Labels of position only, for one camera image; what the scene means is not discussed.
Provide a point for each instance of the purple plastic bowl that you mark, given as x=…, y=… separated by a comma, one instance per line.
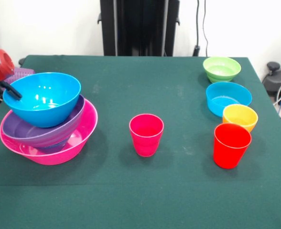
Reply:
x=18, y=131

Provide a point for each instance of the large light blue plastic bowl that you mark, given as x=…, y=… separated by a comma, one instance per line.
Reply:
x=59, y=109

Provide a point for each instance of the large pink plastic bowl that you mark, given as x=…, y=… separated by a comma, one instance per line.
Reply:
x=59, y=157

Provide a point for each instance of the purple plastic cup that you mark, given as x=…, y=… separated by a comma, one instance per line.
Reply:
x=23, y=72

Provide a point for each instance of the magenta plastic cup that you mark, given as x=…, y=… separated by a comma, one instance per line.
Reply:
x=146, y=140

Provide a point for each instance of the dark green tablecloth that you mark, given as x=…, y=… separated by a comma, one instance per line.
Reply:
x=178, y=202

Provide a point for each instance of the shallow light blue plastic bowl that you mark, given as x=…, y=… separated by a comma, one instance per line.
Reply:
x=217, y=100

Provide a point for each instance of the green plastic bowl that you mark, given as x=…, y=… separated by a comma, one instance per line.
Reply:
x=221, y=69

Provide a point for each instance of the red plastic cup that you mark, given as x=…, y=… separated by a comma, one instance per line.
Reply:
x=229, y=152

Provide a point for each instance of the orange plastic cup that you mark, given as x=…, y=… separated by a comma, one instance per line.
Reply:
x=241, y=117

